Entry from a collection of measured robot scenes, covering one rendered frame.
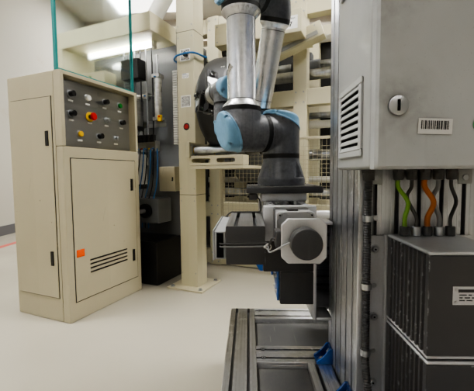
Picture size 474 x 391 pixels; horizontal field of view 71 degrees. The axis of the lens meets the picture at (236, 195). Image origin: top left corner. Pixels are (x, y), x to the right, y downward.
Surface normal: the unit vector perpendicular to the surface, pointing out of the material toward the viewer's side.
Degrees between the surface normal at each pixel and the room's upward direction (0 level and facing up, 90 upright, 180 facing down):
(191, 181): 90
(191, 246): 90
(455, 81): 92
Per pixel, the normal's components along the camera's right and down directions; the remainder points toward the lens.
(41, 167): -0.40, 0.07
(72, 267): 0.92, 0.02
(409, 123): -0.01, 0.04
